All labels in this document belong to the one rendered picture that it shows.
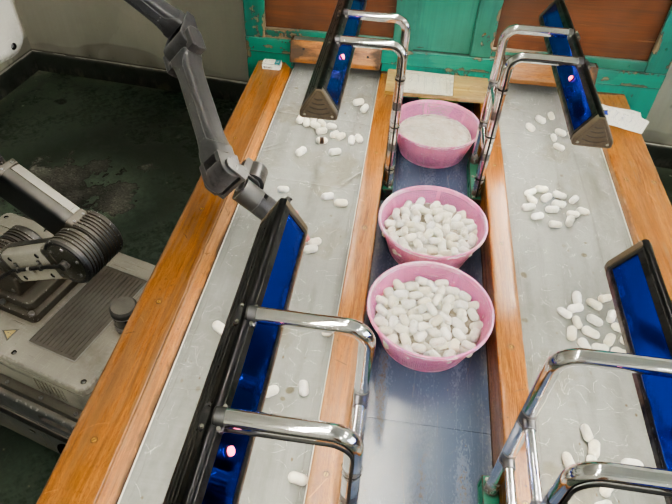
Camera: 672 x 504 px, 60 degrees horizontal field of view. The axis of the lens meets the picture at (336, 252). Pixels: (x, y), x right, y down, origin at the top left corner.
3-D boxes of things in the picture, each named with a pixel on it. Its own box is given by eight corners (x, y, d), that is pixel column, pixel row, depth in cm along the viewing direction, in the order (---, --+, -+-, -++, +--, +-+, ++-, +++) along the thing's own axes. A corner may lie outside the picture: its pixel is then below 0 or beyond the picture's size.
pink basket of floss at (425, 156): (427, 186, 167) (431, 158, 161) (370, 141, 183) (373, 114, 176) (493, 157, 179) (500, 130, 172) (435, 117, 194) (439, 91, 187)
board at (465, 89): (384, 94, 186) (384, 90, 185) (387, 71, 196) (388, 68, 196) (489, 104, 183) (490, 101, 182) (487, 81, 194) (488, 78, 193)
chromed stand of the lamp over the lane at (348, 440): (231, 567, 95) (192, 429, 63) (259, 451, 109) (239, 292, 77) (347, 586, 93) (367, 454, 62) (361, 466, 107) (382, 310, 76)
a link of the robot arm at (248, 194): (226, 200, 129) (241, 185, 126) (232, 182, 134) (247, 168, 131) (250, 218, 132) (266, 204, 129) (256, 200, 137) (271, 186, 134)
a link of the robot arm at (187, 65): (158, 52, 144) (183, 21, 139) (177, 60, 148) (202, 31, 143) (200, 195, 127) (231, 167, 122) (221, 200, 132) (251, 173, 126)
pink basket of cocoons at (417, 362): (357, 376, 121) (360, 349, 114) (370, 282, 140) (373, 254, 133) (487, 394, 119) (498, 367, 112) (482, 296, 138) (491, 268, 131)
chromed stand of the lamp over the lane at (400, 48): (323, 193, 163) (326, 39, 132) (333, 152, 178) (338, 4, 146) (391, 201, 162) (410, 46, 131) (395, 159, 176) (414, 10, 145)
